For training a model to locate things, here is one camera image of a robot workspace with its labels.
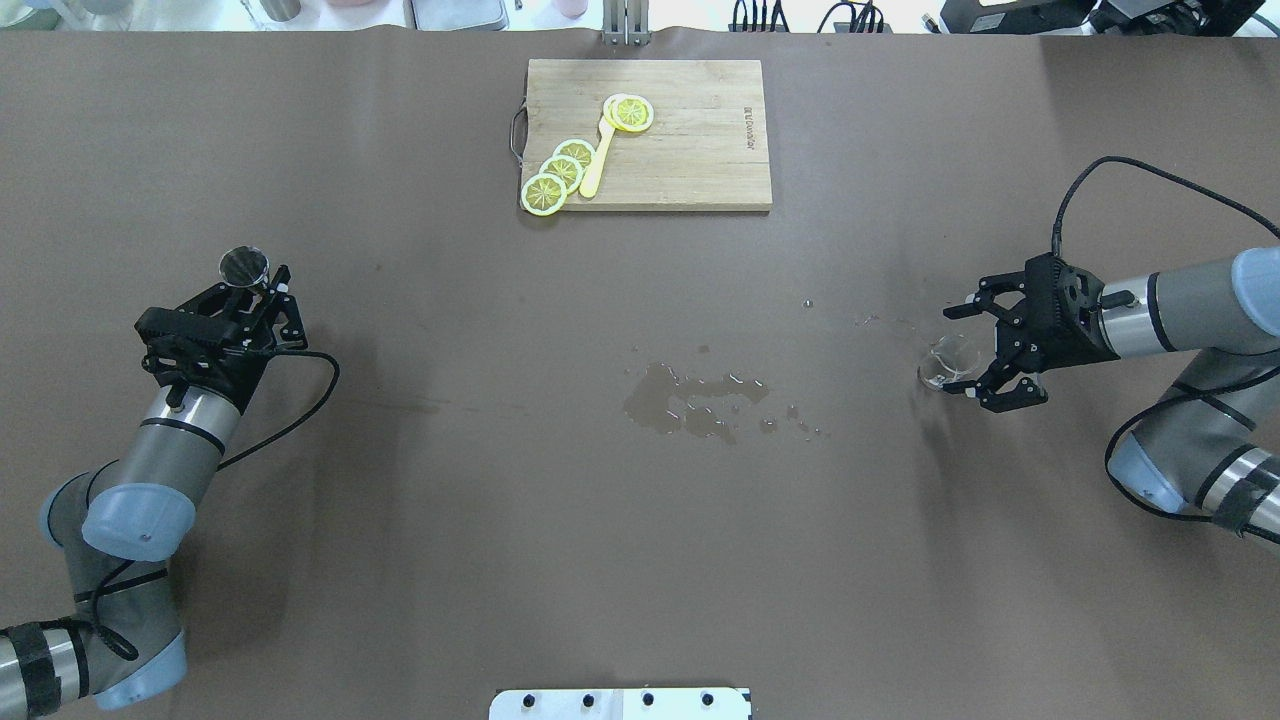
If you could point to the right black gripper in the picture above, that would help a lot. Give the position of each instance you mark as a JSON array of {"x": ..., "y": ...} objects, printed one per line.
[{"x": 1068, "y": 335}]

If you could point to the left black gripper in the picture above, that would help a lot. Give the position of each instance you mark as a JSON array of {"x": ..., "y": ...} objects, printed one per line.
[{"x": 237, "y": 362}]

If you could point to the steel measuring jigger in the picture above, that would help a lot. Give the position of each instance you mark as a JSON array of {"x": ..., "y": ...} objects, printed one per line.
[{"x": 244, "y": 270}]

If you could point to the small clear glass beaker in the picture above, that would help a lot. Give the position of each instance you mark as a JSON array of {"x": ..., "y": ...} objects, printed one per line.
[{"x": 951, "y": 358}]

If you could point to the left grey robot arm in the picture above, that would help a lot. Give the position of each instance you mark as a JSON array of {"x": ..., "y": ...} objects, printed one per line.
[{"x": 119, "y": 525}]

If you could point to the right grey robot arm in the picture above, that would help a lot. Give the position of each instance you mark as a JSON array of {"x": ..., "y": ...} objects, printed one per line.
[{"x": 1190, "y": 455}]

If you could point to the lemon slice front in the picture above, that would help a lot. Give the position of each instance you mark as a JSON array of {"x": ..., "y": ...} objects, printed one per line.
[{"x": 543, "y": 194}]

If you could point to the lemon slice middle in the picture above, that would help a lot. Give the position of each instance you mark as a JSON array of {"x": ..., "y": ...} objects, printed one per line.
[{"x": 570, "y": 171}]

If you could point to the yellow plastic spoon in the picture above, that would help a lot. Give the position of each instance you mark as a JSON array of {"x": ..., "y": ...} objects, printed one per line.
[{"x": 590, "y": 184}]

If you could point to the bamboo cutting board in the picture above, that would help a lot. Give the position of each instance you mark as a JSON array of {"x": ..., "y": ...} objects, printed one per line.
[{"x": 706, "y": 150}]

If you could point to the spilled liquid puddle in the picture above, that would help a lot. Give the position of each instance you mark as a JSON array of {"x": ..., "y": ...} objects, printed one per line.
[{"x": 724, "y": 408}]

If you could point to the lemon slice back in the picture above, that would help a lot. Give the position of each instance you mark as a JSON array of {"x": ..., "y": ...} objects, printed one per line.
[{"x": 578, "y": 149}]

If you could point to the lemon slice on spoon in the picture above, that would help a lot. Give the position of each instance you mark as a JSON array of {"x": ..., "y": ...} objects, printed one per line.
[{"x": 628, "y": 112}]

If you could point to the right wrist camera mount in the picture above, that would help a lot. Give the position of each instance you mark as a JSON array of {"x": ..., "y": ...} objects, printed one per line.
[{"x": 1061, "y": 294}]

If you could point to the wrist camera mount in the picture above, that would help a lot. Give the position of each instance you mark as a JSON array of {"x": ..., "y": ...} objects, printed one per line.
[
  {"x": 185, "y": 349},
  {"x": 1061, "y": 294}
]

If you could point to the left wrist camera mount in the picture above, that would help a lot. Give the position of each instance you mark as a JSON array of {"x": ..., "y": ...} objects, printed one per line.
[{"x": 185, "y": 349}]

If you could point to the aluminium frame post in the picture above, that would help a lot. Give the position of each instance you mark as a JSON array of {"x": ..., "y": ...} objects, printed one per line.
[{"x": 625, "y": 23}]

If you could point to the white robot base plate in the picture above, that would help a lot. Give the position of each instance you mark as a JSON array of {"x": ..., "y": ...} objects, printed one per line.
[{"x": 623, "y": 703}]

